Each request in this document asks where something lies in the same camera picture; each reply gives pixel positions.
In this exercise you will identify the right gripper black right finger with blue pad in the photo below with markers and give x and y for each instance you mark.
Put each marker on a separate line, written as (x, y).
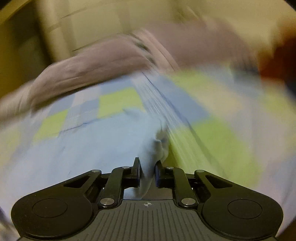
(177, 181)

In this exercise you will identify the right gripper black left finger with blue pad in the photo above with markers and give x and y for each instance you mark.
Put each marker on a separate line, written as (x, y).
(115, 183)

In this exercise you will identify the dark red knit garment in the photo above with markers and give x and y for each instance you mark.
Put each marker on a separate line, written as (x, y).
(280, 65)

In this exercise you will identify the pink duvet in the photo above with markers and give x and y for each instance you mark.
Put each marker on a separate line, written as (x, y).
(165, 47)

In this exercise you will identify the checked bed sheet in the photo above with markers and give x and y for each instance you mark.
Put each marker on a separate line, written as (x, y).
(229, 123)

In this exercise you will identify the cream wardrobe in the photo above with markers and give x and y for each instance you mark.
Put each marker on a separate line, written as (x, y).
(70, 26)

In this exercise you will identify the light blue shirt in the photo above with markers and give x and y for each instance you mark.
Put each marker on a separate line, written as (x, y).
(102, 144)

